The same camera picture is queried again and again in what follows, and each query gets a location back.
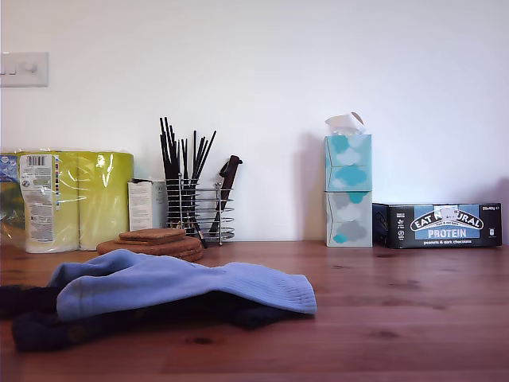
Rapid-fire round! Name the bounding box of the navy pineapple pattern sock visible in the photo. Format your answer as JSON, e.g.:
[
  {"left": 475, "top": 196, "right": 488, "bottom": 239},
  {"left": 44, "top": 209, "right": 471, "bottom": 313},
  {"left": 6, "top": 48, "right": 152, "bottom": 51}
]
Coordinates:
[
  {"left": 0, "top": 284, "right": 60, "bottom": 319},
  {"left": 11, "top": 292, "right": 307, "bottom": 353}
]

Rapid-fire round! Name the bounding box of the black stick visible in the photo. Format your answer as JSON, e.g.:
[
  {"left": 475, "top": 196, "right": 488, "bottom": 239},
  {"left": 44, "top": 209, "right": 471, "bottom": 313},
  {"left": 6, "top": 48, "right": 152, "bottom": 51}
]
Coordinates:
[
  {"left": 163, "top": 116, "right": 178, "bottom": 230},
  {"left": 192, "top": 129, "right": 199, "bottom": 230},
  {"left": 189, "top": 129, "right": 218, "bottom": 230},
  {"left": 158, "top": 116, "right": 174, "bottom": 230},
  {"left": 180, "top": 138, "right": 188, "bottom": 230},
  {"left": 169, "top": 124, "right": 181, "bottom": 230},
  {"left": 190, "top": 135, "right": 207, "bottom": 230}
]

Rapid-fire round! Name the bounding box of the black pen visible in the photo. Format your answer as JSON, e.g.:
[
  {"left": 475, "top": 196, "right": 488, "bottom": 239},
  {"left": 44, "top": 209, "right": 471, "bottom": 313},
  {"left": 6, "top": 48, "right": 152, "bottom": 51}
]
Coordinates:
[{"left": 189, "top": 216, "right": 208, "bottom": 249}]

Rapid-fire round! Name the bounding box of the blue cloud tissue box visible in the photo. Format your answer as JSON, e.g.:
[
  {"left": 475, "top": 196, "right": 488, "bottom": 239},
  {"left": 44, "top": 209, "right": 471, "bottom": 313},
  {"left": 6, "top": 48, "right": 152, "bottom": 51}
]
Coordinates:
[{"left": 324, "top": 134, "right": 374, "bottom": 193}]

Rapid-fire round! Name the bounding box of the grey cloud tissue box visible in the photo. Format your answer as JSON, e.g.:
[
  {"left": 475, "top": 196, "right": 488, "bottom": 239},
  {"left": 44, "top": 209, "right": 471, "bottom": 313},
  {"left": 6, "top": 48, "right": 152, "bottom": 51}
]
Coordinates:
[{"left": 324, "top": 190, "right": 375, "bottom": 248}]

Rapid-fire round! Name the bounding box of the white tissue sheet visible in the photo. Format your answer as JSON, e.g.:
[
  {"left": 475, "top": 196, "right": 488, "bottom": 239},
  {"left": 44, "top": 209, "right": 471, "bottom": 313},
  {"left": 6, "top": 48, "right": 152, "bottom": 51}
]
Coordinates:
[{"left": 324, "top": 111, "right": 367, "bottom": 137}]

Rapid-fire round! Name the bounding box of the square cork coaster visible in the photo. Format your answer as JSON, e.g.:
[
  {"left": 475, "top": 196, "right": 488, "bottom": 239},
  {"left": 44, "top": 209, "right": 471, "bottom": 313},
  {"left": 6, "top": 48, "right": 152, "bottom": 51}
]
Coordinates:
[
  {"left": 118, "top": 228, "right": 187, "bottom": 242},
  {"left": 116, "top": 235, "right": 188, "bottom": 247}
]

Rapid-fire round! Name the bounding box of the small white printed carton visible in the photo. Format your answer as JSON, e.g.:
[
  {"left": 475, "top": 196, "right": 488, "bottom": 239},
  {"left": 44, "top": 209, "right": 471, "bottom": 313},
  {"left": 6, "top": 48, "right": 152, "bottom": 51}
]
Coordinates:
[{"left": 126, "top": 178, "right": 168, "bottom": 232}]

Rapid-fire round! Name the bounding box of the yellow-green paper towel pack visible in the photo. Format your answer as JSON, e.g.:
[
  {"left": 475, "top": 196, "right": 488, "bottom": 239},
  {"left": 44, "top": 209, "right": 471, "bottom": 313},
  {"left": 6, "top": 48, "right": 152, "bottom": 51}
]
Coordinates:
[{"left": 0, "top": 147, "right": 135, "bottom": 254}]

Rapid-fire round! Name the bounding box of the black protein bar box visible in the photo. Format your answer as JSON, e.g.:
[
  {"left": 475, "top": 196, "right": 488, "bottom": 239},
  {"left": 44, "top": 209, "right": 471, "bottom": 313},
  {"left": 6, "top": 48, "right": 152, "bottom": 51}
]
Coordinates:
[{"left": 372, "top": 201, "right": 503, "bottom": 250}]

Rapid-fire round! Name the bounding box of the dark-handled knife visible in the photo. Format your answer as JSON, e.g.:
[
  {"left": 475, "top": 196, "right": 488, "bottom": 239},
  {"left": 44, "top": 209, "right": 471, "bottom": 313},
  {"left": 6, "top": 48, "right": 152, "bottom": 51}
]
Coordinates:
[{"left": 208, "top": 154, "right": 244, "bottom": 235}]

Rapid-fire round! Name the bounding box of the chrome wire utensil holder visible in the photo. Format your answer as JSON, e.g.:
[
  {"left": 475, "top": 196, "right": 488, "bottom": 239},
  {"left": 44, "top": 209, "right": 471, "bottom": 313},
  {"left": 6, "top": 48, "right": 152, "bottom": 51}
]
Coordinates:
[{"left": 164, "top": 170, "right": 235, "bottom": 247}]

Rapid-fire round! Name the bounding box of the white wall switch plate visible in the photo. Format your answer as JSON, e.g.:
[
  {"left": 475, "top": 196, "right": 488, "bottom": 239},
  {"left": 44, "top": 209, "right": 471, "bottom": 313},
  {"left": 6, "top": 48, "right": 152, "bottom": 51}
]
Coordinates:
[{"left": 0, "top": 51, "right": 50, "bottom": 88}]

